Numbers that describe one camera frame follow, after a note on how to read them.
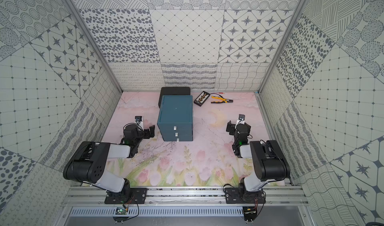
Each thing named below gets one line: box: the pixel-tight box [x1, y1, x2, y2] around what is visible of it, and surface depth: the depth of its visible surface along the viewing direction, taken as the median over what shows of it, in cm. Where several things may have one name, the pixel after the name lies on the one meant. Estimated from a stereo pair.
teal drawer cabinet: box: [157, 95, 193, 142], surface depth 82 cm
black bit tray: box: [193, 90, 211, 107], surface depth 117 cm
